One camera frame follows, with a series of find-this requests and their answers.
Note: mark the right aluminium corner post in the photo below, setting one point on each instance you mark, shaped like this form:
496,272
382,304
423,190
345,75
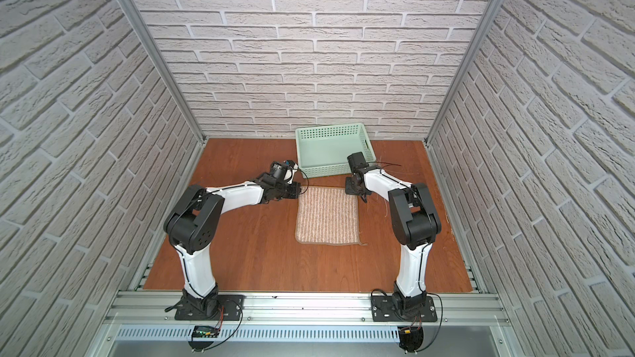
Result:
479,36

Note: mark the left green controller board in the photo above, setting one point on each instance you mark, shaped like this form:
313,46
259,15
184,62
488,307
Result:
205,332

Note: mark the striped beige dishcloth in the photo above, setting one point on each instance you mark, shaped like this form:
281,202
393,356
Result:
328,216

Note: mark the aluminium corner post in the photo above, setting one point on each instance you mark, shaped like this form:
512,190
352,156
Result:
142,31
479,36

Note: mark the aluminium front rail frame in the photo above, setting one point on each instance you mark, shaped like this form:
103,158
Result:
303,324

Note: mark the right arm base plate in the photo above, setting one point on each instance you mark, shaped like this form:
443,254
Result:
397,308

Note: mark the right round controller board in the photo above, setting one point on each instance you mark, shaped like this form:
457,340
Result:
411,338

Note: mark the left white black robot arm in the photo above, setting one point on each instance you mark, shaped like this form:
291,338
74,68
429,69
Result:
193,223

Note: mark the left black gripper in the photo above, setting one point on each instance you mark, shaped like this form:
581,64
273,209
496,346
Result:
289,190

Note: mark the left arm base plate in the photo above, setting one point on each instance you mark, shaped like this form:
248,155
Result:
211,308

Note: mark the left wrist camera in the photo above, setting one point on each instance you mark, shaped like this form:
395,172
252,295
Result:
293,165

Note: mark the mint green plastic basket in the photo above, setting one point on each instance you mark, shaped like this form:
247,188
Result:
323,151

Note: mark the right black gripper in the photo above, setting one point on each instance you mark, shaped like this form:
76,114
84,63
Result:
355,187

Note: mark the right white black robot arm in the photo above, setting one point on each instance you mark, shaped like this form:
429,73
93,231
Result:
415,224

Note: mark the left aluminium corner post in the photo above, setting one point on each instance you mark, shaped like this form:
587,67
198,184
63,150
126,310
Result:
142,31

